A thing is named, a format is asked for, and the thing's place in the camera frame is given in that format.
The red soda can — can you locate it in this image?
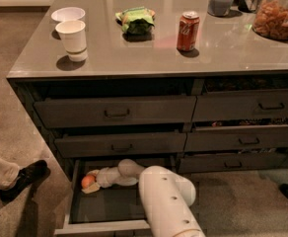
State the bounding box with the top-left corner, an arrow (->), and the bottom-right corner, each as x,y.
177,11 -> 200,51

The orange fruit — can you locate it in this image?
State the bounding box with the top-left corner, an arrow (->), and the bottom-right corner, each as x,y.
81,175 -> 96,189

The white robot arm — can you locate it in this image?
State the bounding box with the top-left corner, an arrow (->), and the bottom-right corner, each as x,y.
81,159 -> 205,237

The middle right grey drawer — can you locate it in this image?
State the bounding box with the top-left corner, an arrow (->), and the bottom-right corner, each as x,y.
184,118 -> 288,152

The grey kitchen island cabinet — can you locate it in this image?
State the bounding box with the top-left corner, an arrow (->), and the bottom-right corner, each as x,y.
8,0 -> 288,237

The middle left grey drawer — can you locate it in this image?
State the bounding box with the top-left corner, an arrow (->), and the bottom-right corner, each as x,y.
54,132 -> 186,158

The white paper cup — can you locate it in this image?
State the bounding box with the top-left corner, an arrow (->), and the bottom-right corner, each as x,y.
55,20 -> 88,62

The black shoe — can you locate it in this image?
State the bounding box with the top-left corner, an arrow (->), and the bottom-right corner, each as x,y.
0,160 -> 48,202

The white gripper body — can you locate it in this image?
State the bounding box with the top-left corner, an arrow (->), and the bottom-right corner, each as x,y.
96,167 -> 120,188

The green chip bag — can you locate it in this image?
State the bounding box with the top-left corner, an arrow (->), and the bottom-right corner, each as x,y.
115,7 -> 155,36

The clear snack jar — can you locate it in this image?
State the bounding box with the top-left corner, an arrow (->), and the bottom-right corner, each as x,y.
252,0 -> 288,40

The bottom right grey drawer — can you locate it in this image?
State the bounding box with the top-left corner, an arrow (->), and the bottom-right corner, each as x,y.
177,151 -> 288,174

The top left grey drawer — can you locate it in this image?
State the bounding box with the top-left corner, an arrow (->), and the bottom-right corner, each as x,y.
34,96 -> 195,128

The white paper bowl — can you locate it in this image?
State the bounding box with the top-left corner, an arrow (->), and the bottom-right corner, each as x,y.
51,7 -> 86,23

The open bottom left drawer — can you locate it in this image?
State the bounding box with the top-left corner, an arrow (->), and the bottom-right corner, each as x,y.
55,157 -> 175,237

